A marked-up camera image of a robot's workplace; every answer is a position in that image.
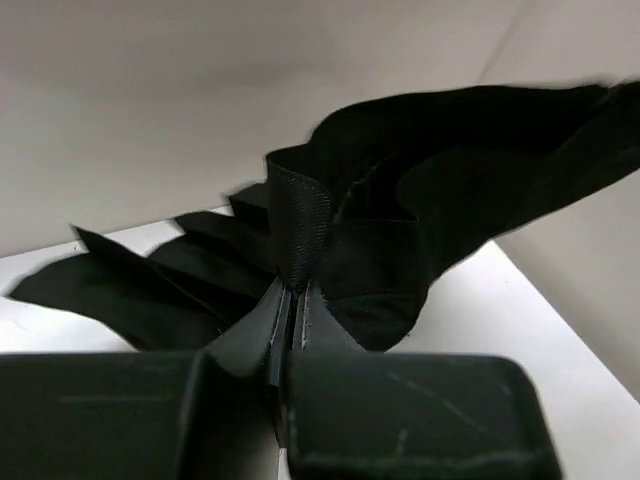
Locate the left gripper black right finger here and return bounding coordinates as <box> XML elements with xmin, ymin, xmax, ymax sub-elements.
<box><xmin>283</xmin><ymin>285</ymin><xmax>562</xmax><ymax>480</ymax></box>

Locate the black pleated skirt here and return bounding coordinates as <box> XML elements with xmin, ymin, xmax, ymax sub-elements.
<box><xmin>8</xmin><ymin>82</ymin><xmax>639</xmax><ymax>351</ymax></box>

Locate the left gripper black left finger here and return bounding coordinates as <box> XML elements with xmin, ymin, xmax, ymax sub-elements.
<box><xmin>1</xmin><ymin>282</ymin><xmax>289</xmax><ymax>479</ymax></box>

